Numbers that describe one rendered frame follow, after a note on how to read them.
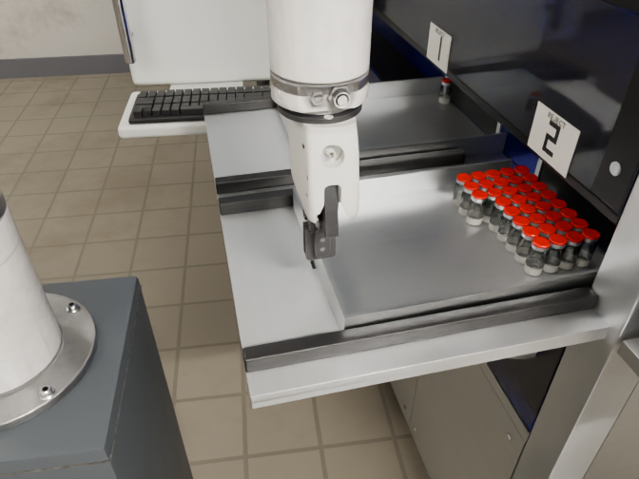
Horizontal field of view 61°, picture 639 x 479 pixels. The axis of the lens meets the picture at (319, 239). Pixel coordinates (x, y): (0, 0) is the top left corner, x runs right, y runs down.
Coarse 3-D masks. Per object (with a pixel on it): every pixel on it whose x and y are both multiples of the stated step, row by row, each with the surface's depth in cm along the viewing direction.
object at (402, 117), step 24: (384, 96) 109; (408, 96) 109; (432, 96) 109; (288, 120) 94; (360, 120) 101; (384, 120) 101; (408, 120) 101; (432, 120) 101; (456, 120) 101; (360, 144) 93; (384, 144) 93; (408, 144) 86; (432, 144) 87; (456, 144) 88; (480, 144) 89; (504, 144) 91
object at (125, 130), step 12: (180, 84) 136; (192, 84) 136; (204, 84) 136; (216, 84) 136; (228, 84) 136; (240, 84) 136; (132, 96) 128; (120, 132) 116; (132, 132) 117; (144, 132) 117; (156, 132) 117; (168, 132) 118; (180, 132) 118; (192, 132) 118; (204, 132) 119
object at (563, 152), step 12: (540, 108) 66; (540, 120) 67; (552, 120) 64; (564, 120) 62; (540, 132) 67; (552, 132) 65; (564, 132) 63; (576, 132) 61; (528, 144) 70; (540, 144) 67; (552, 144) 65; (564, 144) 63; (540, 156) 68; (552, 156) 65; (564, 156) 63; (564, 168) 64
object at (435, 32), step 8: (432, 24) 92; (432, 32) 93; (440, 32) 90; (432, 40) 93; (448, 40) 87; (432, 48) 94; (448, 48) 88; (432, 56) 94; (440, 56) 91; (448, 56) 88; (440, 64) 91
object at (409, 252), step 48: (384, 192) 80; (432, 192) 81; (336, 240) 72; (384, 240) 72; (432, 240) 72; (480, 240) 72; (336, 288) 60; (384, 288) 65; (432, 288) 65; (480, 288) 65; (528, 288) 61
